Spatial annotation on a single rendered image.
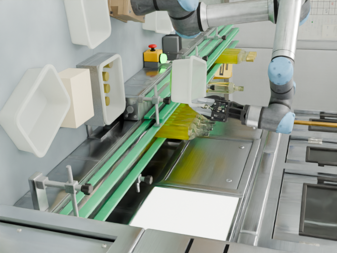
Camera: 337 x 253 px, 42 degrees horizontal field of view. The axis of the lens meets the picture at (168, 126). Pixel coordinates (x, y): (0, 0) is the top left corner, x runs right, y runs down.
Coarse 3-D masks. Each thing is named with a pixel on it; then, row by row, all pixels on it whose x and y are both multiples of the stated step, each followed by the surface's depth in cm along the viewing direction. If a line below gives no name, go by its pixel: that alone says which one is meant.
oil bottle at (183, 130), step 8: (160, 128) 176; (168, 128) 175; (176, 128) 174; (184, 128) 173; (192, 128) 172; (160, 136) 178; (168, 136) 176; (176, 136) 175; (184, 136) 174; (192, 136) 173
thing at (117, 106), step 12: (108, 60) 151; (120, 60) 161; (108, 72) 164; (120, 72) 163; (120, 84) 165; (108, 96) 168; (120, 96) 167; (108, 108) 167; (120, 108) 167; (108, 120) 157
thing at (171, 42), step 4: (164, 36) 229; (168, 36) 229; (172, 36) 228; (176, 36) 228; (164, 40) 228; (168, 40) 227; (172, 40) 227; (176, 40) 226; (180, 40) 231; (164, 44) 229; (168, 44) 228; (172, 44) 227; (176, 44) 227; (180, 44) 231; (164, 48) 230; (168, 48) 229; (172, 48) 228; (176, 48) 228; (180, 48) 232; (176, 52) 229
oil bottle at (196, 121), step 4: (172, 116) 183; (176, 116) 183; (180, 116) 183; (184, 116) 183; (168, 120) 180; (172, 120) 180; (176, 120) 180; (180, 120) 179; (184, 120) 179; (188, 120) 179; (192, 120) 179; (196, 120) 179; (196, 124) 177
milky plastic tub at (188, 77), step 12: (180, 60) 150; (192, 60) 147; (204, 60) 163; (180, 72) 149; (192, 72) 168; (204, 72) 167; (180, 84) 149; (192, 84) 168; (204, 84) 167; (180, 96) 150; (192, 96) 168; (204, 96) 167
